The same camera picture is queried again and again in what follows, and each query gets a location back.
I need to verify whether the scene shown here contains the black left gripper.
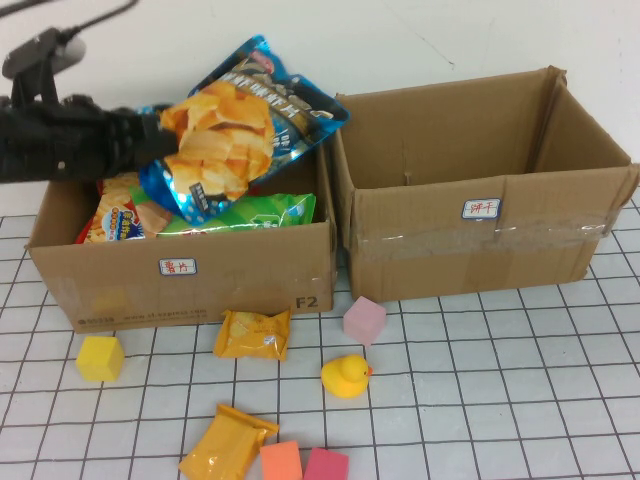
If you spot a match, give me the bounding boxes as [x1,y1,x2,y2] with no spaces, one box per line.
[64,94,181,180]

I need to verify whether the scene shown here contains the blue shrimp chips bag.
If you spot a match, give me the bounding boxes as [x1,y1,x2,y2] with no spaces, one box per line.
[138,33,351,224]

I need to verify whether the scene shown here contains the yellow printed snack packet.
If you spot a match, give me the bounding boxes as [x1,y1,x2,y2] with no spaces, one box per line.
[213,308,293,362]

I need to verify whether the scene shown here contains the plain orange-yellow snack packet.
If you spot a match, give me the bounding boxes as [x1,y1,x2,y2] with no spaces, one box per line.
[178,403,280,480]

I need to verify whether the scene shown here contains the red fries snack bag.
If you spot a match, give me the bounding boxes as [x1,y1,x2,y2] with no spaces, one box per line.
[74,172,174,245]

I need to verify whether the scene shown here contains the green potato chips bag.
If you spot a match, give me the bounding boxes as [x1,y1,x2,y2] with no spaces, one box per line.
[129,184,317,239]

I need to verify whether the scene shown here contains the cardboard box with F2 print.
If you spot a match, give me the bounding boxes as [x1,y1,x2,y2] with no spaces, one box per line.
[25,106,339,335]

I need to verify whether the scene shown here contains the yellow foam cube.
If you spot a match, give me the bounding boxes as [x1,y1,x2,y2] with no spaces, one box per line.
[75,335,126,383]

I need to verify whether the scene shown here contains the light pink foam cube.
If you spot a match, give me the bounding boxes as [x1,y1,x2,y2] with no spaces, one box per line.
[342,295,388,347]

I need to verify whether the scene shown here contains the taped cardboard box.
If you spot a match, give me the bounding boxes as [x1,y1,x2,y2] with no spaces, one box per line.
[329,64,640,304]

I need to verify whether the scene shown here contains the yellow rubber duck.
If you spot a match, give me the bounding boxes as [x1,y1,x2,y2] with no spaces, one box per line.
[319,353,374,400]

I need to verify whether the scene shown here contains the orange foam cube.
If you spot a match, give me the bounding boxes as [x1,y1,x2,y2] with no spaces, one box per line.
[259,440,304,480]

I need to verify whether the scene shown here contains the magenta foam cube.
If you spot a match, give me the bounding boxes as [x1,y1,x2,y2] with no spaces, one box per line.
[302,447,350,480]

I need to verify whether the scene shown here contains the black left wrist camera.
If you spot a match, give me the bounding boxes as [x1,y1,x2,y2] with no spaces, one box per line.
[1,27,87,109]

